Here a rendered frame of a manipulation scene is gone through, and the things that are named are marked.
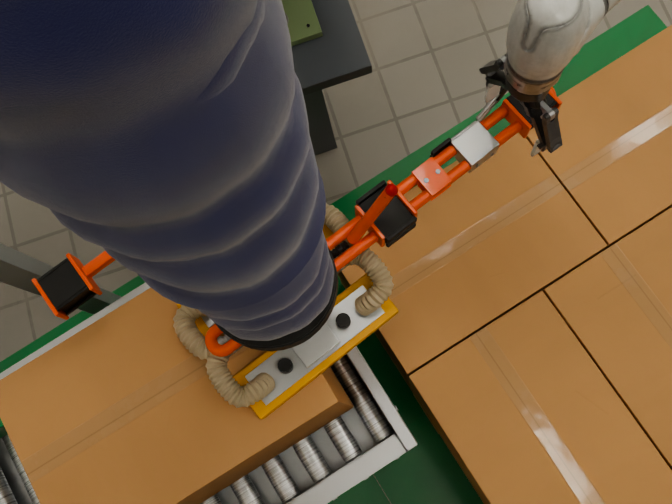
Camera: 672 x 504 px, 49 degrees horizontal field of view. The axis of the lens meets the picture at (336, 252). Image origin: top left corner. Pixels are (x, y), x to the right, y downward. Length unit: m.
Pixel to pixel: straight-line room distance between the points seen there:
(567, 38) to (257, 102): 0.67
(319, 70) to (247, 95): 1.40
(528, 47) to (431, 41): 1.65
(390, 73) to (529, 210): 0.93
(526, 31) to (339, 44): 0.87
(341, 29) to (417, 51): 0.84
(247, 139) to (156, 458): 1.11
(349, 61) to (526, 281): 0.70
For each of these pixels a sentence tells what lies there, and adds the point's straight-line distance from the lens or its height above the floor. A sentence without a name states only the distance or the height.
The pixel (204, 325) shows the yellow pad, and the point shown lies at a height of 0.98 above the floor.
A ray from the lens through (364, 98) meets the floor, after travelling 2.65.
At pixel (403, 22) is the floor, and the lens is 2.78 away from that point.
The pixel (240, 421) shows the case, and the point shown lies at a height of 0.95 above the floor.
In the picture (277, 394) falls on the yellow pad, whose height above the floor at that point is 0.98.
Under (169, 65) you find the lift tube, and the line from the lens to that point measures 0.37.
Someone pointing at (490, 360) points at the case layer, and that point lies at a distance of 1.87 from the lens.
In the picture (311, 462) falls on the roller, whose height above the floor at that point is 0.55.
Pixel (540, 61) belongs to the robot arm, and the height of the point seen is 1.42.
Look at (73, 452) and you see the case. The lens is 1.59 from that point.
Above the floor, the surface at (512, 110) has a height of 1.07.
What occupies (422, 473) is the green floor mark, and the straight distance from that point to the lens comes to 2.40.
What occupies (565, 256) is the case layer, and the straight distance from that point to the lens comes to 1.94.
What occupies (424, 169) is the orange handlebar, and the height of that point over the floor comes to 1.07.
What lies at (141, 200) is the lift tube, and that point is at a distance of 0.48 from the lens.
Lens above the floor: 2.40
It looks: 76 degrees down
